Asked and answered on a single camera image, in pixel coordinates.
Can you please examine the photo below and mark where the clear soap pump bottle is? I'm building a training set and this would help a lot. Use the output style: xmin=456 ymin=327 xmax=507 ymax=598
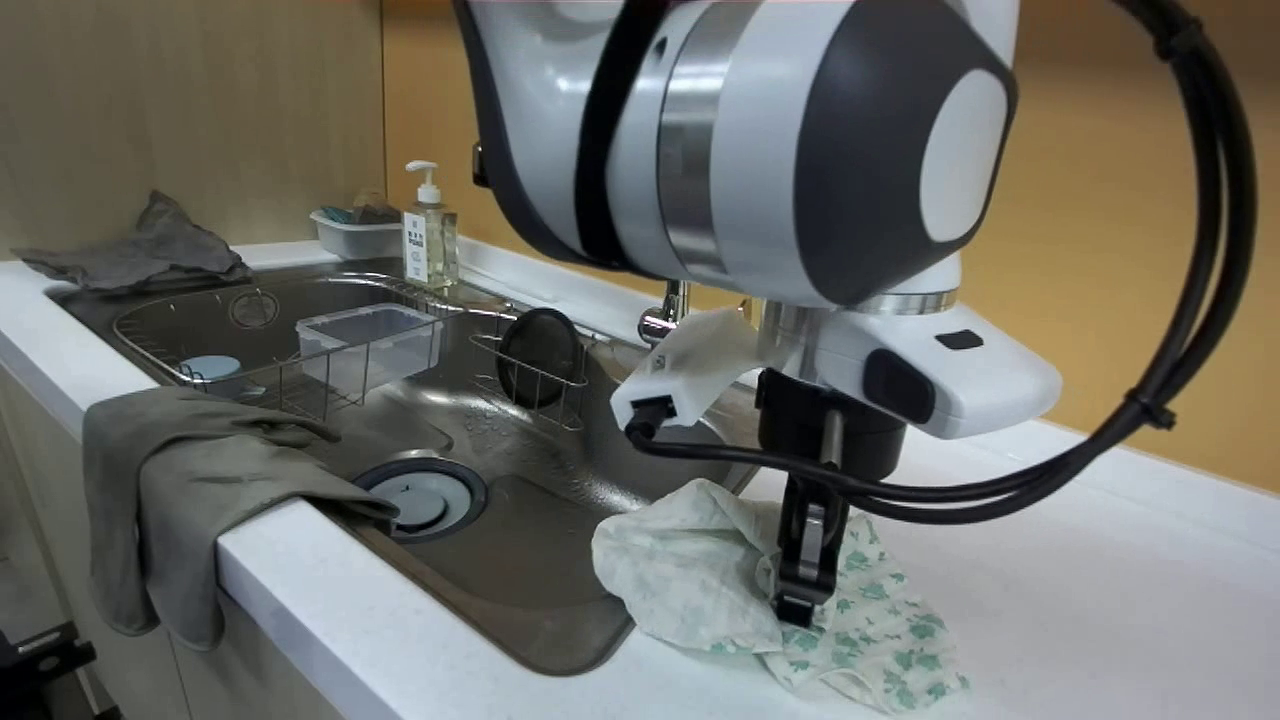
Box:
xmin=401 ymin=156 xmax=463 ymax=291

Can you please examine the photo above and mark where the crumpled grey cloth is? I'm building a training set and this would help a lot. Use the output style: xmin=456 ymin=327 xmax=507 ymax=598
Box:
xmin=16 ymin=187 xmax=256 ymax=299

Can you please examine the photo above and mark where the white plastic sponge tray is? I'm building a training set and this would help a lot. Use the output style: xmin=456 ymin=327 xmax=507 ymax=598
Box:
xmin=307 ymin=200 xmax=409 ymax=267

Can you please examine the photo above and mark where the black stand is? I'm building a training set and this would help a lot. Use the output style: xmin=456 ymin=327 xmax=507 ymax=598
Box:
xmin=0 ymin=618 xmax=125 ymax=720

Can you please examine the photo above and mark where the white green floral towel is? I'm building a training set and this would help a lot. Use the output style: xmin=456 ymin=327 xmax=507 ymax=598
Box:
xmin=590 ymin=470 xmax=975 ymax=720

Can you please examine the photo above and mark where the stainless steel sink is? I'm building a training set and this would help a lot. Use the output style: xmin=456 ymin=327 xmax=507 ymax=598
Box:
xmin=44 ymin=257 xmax=778 ymax=681

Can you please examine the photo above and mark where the clear plastic container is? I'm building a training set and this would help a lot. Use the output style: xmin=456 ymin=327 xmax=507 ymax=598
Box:
xmin=291 ymin=299 xmax=447 ymax=404

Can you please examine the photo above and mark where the blue round dish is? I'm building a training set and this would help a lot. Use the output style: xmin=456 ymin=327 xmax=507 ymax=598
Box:
xmin=171 ymin=347 xmax=248 ymax=391

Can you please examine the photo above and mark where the round sink drain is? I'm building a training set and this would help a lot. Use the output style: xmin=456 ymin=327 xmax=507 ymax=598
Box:
xmin=350 ymin=448 xmax=496 ymax=546

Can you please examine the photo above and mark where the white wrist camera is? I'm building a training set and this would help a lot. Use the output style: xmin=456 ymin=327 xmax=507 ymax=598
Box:
xmin=609 ymin=303 xmax=762 ymax=444

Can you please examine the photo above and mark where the large grey cloth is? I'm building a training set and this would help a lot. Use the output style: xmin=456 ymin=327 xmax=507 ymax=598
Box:
xmin=81 ymin=382 xmax=404 ymax=655

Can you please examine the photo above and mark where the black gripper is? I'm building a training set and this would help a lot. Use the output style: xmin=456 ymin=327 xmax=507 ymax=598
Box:
xmin=752 ymin=365 xmax=911 ymax=633

